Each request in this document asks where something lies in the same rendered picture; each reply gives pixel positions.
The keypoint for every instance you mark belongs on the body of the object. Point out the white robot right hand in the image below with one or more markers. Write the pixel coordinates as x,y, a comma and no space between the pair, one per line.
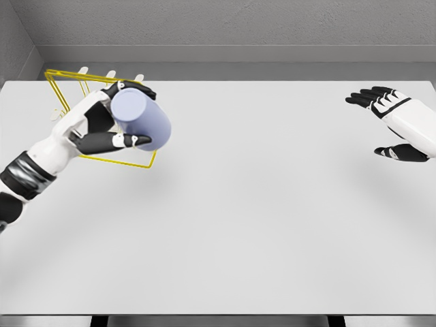
408,119

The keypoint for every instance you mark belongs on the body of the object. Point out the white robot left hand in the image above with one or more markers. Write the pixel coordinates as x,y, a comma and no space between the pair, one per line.
83,114

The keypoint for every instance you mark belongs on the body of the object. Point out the lavender cylindrical cup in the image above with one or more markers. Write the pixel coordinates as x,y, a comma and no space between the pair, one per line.
144,119

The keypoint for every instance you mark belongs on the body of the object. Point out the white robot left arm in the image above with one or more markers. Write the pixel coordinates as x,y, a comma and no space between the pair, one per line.
32,167

